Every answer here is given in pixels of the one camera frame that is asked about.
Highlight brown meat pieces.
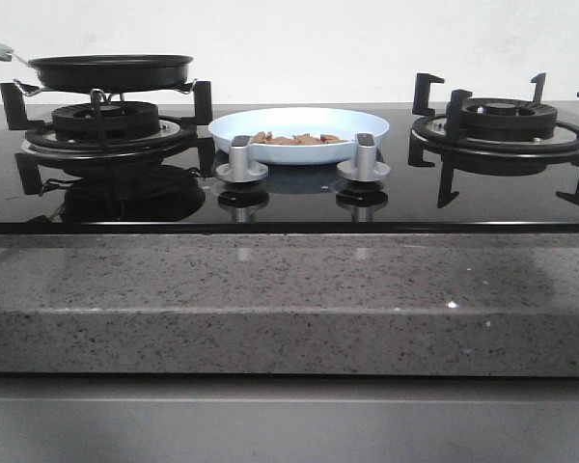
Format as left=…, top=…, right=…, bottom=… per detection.
left=252, top=131, right=346, bottom=146

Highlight light blue plate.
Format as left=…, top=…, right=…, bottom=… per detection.
left=208, top=107, right=389, bottom=165

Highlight black frying pan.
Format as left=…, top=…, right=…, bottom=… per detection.
left=23, top=54, right=193, bottom=94

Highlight left silver stove knob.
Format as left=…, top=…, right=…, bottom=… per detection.
left=216, top=135, right=268, bottom=183

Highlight silver stove knob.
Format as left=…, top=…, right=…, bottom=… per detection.
left=337, top=133, right=391, bottom=182
left=216, top=135, right=268, bottom=183

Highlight right silver stove knob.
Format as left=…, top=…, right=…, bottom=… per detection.
left=337, top=133, right=391, bottom=182

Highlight black glass gas cooktop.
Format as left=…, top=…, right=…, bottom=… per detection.
left=0, top=105, right=579, bottom=234

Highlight right burner with black grate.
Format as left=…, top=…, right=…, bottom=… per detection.
left=408, top=72, right=579, bottom=167

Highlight burner with black grate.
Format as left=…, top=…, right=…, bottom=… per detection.
left=0, top=81, right=212, bottom=161
left=408, top=72, right=579, bottom=167

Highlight left burner with black grate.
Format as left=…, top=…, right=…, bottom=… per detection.
left=0, top=81, right=212, bottom=161

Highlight wire pan support ring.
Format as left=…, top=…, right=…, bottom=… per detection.
left=13, top=78, right=199, bottom=105

